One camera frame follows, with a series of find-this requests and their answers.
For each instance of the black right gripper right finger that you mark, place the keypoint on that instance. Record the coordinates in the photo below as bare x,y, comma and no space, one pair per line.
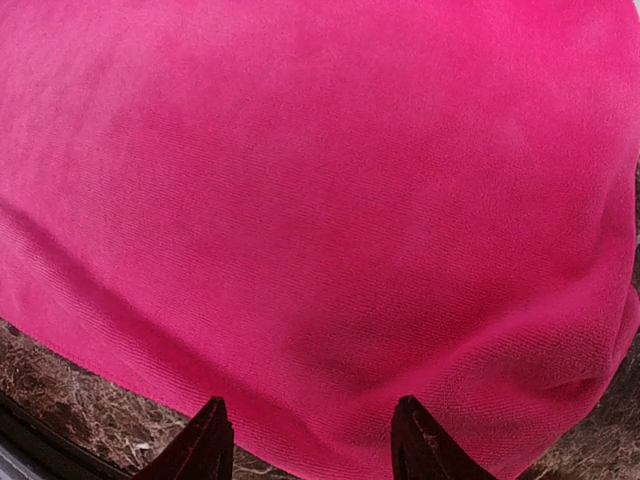
422,449

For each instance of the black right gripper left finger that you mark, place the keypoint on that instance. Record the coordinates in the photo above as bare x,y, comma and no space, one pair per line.
203,450

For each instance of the pink microfibre towel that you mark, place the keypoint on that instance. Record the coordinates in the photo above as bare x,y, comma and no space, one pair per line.
314,208

